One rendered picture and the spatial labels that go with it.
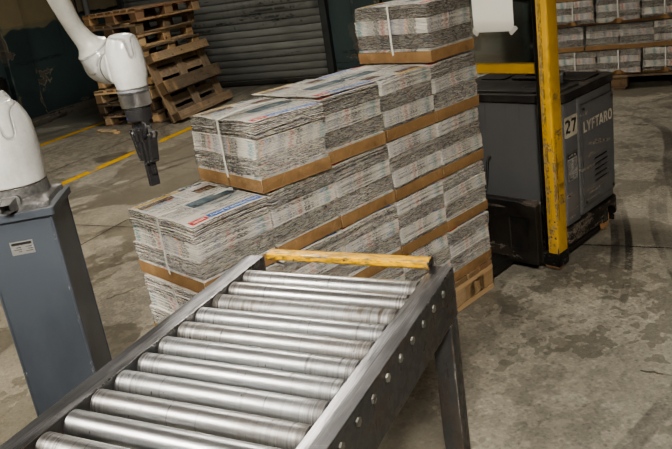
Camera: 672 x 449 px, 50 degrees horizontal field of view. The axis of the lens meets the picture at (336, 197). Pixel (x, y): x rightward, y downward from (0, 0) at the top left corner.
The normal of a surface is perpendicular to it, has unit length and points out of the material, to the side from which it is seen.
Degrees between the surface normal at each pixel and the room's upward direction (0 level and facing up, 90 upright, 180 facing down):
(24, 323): 90
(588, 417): 0
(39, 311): 90
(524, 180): 90
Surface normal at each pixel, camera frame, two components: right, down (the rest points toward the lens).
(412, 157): 0.70, 0.11
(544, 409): -0.15, -0.94
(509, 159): -0.69, 0.32
